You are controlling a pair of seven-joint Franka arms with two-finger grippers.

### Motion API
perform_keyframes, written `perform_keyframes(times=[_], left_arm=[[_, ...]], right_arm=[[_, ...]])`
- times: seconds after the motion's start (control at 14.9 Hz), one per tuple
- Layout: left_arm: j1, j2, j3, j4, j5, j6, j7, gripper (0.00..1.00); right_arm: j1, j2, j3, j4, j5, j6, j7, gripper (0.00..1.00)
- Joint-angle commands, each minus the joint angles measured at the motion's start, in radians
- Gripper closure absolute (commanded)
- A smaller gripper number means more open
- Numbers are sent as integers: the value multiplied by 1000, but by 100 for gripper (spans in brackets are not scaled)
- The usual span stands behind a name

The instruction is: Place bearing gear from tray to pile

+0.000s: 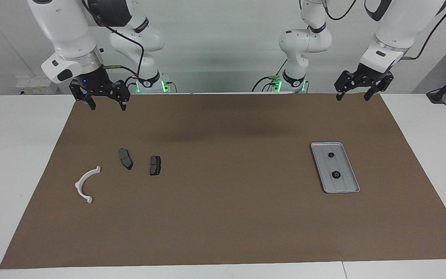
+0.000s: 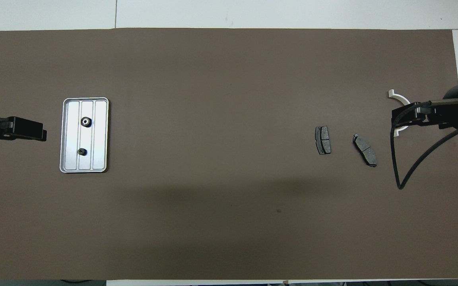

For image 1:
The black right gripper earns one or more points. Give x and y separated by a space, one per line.
95 79

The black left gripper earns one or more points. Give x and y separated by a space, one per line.
368 76

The large black bearing gear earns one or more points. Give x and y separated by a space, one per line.
336 174

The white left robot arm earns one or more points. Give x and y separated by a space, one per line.
401 23

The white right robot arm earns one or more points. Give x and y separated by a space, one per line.
64 27

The silver metal tray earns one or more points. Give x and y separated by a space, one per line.
343 164

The curved grey brake pad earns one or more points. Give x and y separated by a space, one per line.
124 157

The rectangular grey brake pad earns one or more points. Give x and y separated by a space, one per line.
155 165

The brown table mat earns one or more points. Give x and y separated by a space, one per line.
223 217

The white semicircular plastic bracket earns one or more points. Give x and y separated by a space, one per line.
79 185

